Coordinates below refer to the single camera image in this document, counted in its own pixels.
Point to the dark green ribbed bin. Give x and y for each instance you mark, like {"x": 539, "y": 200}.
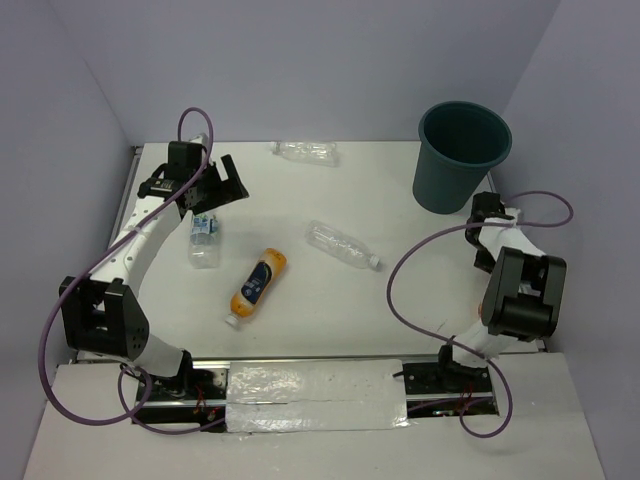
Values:
{"x": 460, "y": 142}

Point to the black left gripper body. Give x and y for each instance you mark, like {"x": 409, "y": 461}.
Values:
{"x": 213, "y": 191}

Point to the aluminium table edge rail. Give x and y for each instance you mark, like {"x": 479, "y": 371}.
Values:
{"x": 137, "y": 152}

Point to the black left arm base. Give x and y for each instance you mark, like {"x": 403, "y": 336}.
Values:
{"x": 200, "y": 402}

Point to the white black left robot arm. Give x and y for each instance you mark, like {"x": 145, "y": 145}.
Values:
{"x": 101, "y": 313}

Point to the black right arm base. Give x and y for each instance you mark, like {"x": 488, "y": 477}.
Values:
{"x": 425, "y": 380}

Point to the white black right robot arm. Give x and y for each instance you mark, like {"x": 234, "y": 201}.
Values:
{"x": 523, "y": 297}

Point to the orange bottle blue label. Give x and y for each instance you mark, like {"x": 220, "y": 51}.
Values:
{"x": 245, "y": 301}

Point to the clear crushed plastic bottle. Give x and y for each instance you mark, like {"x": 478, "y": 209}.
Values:
{"x": 341, "y": 246}

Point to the white foil covered panel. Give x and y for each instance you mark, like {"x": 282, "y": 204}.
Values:
{"x": 284, "y": 397}

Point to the clear bottle at back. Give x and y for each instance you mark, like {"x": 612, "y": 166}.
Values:
{"x": 314, "y": 153}

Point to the clear bottle blue label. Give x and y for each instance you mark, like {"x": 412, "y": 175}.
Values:
{"x": 204, "y": 241}

